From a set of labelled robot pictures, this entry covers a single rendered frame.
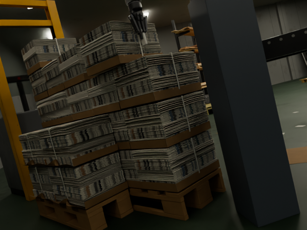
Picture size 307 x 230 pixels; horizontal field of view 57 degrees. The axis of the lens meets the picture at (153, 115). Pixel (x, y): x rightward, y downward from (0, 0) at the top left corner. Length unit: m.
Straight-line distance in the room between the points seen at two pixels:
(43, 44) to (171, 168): 1.51
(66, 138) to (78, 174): 0.19
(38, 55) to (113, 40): 1.01
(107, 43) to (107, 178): 0.74
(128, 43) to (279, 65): 11.02
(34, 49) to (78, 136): 1.06
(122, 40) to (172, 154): 0.65
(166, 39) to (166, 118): 9.41
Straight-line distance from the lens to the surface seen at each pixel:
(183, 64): 1.55
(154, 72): 1.38
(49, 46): 2.45
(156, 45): 1.73
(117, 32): 1.54
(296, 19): 13.15
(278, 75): 12.29
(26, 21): 3.08
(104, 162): 1.62
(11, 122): 2.77
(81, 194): 1.56
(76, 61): 1.86
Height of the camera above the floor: 0.62
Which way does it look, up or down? 3 degrees down
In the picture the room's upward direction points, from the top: 14 degrees counter-clockwise
